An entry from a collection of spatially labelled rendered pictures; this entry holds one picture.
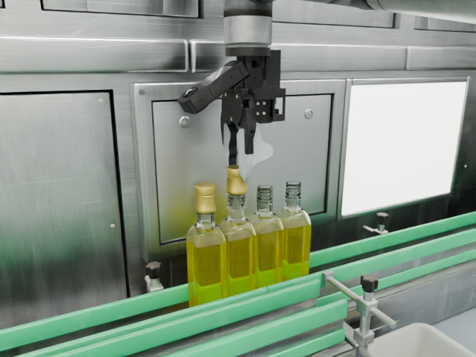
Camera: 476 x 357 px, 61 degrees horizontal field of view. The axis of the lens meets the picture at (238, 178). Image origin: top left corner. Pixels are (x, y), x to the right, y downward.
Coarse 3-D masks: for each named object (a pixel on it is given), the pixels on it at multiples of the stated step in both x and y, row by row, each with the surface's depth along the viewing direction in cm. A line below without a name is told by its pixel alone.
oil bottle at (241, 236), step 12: (228, 228) 68; (240, 228) 68; (252, 228) 69; (228, 240) 67; (240, 240) 68; (252, 240) 69; (228, 252) 68; (240, 252) 68; (252, 252) 70; (228, 264) 69; (240, 264) 69; (252, 264) 70; (228, 276) 69; (240, 276) 70; (252, 276) 71; (228, 288) 70; (240, 288) 70; (252, 288) 72
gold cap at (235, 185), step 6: (228, 168) 67; (234, 168) 66; (228, 174) 67; (234, 174) 66; (228, 180) 67; (234, 180) 66; (240, 180) 66; (228, 186) 67; (234, 186) 66; (240, 186) 67; (228, 192) 67; (234, 192) 67; (240, 192) 67
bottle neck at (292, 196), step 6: (288, 186) 73; (294, 186) 72; (300, 186) 73; (288, 192) 73; (294, 192) 72; (300, 192) 73; (288, 198) 73; (294, 198) 73; (300, 198) 74; (288, 204) 73; (294, 204) 73
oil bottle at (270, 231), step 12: (252, 216) 72; (264, 216) 71; (276, 216) 72; (264, 228) 70; (276, 228) 71; (264, 240) 70; (276, 240) 72; (264, 252) 71; (276, 252) 72; (264, 264) 72; (276, 264) 73; (264, 276) 73; (276, 276) 74
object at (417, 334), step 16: (384, 336) 78; (400, 336) 79; (416, 336) 82; (432, 336) 80; (368, 352) 74; (384, 352) 78; (400, 352) 80; (416, 352) 82; (432, 352) 80; (448, 352) 77; (464, 352) 74
